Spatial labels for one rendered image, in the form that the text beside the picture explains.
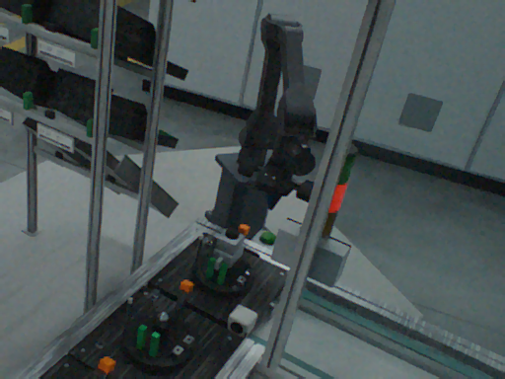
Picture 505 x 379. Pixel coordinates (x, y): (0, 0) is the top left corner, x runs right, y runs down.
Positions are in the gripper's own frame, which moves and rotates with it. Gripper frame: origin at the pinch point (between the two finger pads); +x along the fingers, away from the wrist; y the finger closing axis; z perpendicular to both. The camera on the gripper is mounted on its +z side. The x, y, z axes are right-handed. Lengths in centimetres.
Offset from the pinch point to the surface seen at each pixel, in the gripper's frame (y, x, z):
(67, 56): -28, -35, 41
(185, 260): -10.1, 12.0, 20.0
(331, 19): -75, 27, -268
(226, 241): -0.7, 0.5, 22.1
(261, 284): 7.4, 11.9, 16.1
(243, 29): -131, 47, -258
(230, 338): 9.5, 11.5, 35.1
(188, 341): 5.0, 8.1, 44.2
